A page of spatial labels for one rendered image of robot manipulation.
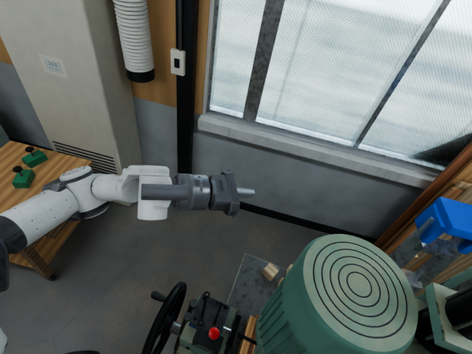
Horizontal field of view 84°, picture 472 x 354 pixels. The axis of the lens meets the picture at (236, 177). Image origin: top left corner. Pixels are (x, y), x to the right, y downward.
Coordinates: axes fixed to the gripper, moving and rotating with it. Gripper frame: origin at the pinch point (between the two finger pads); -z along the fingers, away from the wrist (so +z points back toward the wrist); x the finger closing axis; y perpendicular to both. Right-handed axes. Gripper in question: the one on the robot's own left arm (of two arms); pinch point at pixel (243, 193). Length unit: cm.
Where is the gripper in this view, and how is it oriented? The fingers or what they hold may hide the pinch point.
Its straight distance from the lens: 70.4
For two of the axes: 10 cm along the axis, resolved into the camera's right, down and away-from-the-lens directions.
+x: 1.9, 8.4, -5.0
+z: -9.0, -0.5, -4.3
